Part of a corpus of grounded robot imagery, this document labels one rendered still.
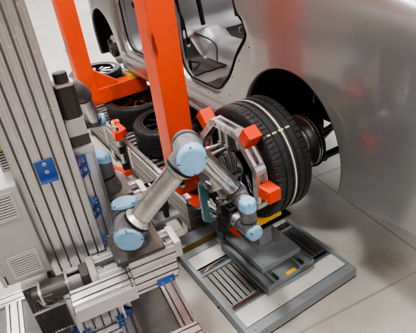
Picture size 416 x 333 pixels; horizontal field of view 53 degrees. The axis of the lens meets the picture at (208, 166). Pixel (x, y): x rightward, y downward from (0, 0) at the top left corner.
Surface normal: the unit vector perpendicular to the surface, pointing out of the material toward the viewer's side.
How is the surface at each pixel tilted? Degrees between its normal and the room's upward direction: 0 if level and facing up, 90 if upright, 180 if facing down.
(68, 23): 90
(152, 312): 0
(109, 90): 90
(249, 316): 0
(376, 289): 0
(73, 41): 90
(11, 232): 90
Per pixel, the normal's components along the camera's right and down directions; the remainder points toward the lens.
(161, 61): 0.53, 0.40
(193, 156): 0.29, 0.40
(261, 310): -0.11, -0.84
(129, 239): 0.12, 0.58
